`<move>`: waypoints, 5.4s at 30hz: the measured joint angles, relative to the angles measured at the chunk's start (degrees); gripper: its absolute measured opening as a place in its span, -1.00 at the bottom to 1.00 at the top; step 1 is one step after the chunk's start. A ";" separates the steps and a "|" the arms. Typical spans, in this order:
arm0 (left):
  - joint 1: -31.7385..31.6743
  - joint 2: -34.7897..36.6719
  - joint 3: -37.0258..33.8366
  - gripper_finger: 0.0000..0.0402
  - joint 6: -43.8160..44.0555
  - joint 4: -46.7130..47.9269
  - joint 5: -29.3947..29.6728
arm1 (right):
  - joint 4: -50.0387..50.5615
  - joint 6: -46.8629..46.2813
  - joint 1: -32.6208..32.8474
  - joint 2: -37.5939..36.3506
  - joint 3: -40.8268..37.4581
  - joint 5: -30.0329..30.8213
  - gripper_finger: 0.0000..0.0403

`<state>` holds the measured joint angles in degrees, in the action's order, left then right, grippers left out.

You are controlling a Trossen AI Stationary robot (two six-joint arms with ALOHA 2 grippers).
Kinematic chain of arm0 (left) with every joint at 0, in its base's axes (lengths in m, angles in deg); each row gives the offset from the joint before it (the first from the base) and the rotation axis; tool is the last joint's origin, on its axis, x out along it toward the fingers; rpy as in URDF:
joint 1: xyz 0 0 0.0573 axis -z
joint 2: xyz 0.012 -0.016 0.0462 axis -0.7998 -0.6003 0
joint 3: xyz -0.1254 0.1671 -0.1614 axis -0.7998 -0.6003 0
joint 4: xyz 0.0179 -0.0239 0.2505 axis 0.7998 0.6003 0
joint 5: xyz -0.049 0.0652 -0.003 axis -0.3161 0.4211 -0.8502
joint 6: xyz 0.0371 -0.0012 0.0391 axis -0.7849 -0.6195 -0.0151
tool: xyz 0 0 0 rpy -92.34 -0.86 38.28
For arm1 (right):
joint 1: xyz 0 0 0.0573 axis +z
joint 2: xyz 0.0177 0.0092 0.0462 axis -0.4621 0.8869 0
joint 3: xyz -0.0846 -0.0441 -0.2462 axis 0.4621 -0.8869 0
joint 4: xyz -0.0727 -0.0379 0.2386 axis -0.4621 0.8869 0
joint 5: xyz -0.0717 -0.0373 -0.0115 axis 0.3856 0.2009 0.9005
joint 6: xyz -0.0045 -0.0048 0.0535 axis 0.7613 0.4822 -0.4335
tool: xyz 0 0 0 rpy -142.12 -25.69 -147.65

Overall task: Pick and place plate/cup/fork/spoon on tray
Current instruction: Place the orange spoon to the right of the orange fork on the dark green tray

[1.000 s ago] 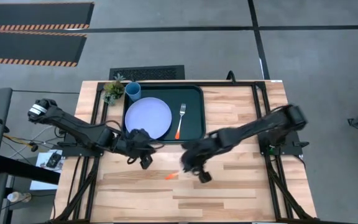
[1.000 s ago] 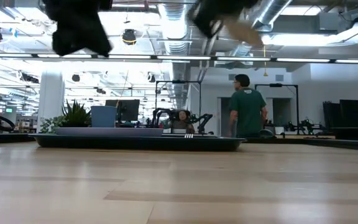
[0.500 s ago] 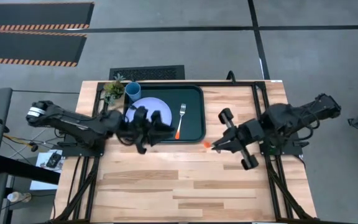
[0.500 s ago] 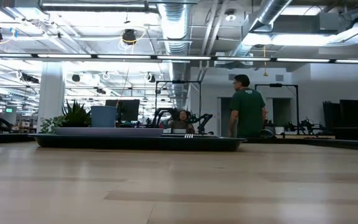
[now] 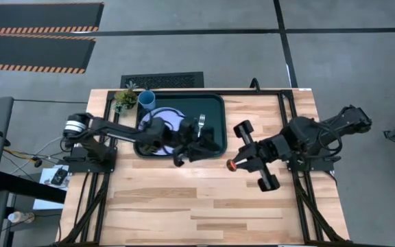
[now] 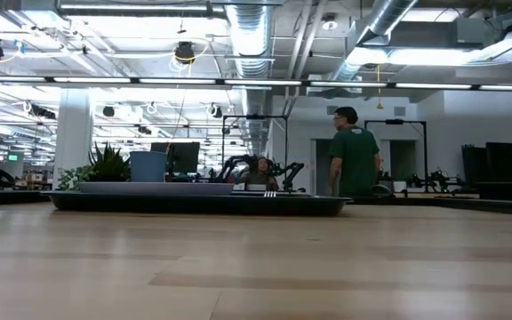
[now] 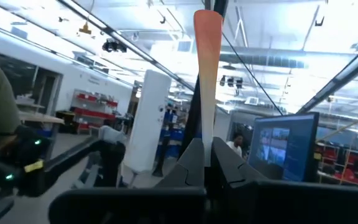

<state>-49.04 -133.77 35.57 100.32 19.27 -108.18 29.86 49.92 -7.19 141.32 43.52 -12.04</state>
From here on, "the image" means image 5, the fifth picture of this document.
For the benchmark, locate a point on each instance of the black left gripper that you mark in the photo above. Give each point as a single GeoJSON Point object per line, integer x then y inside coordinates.
{"type": "Point", "coordinates": [185, 137]}

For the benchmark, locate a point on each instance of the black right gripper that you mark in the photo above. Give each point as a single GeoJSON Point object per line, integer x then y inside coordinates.
{"type": "Point", "coordinates": [266, 147]}

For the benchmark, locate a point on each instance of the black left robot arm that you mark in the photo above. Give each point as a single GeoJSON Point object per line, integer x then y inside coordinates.
{"type": "Point", "coordinates": [115, 130]}

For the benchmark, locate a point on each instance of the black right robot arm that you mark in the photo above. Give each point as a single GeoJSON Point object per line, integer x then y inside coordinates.
{"type": "Point", "coordinates": [321, 137]}

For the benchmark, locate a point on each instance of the dark green tray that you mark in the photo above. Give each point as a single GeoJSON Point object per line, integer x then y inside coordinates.
{"type": "Point", "coordinates": [214, 109]}

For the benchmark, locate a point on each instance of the lavender plate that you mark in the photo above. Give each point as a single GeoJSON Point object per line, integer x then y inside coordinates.
{"type": "Point", "coordinates": [165, 115]}

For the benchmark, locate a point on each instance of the blue plastic cup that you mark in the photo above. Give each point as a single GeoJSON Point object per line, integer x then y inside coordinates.
{"type": "Point", "coordinates": [146, 99]}

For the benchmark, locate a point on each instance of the small green potted plant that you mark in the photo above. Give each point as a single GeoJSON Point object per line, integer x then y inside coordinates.
{"type": "Point", "coordinates": [126, 97]}

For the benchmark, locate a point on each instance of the black handheld controller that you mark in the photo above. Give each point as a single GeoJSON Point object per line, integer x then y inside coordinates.
{"type": "Point", "coordinates": [59, 176]}

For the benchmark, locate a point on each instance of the white paper sheet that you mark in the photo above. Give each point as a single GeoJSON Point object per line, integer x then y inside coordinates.
{"type": "Point", "coordinates": [46, 200]}

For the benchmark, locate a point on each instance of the black side desk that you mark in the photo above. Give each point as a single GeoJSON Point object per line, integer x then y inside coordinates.
{"type": "Point", "coordinates": [29, 187]}

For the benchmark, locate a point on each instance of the black hazard striped floor mat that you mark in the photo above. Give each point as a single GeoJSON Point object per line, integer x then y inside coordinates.
{"type": "Point", "coordinates": [39, 15]}
{"type": "Point", "coordinates": [33, 51]}

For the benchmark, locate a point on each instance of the clear plastic bottle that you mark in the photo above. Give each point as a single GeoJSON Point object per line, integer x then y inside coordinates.
{"type": "Point", "coordinates": [21, 217]}

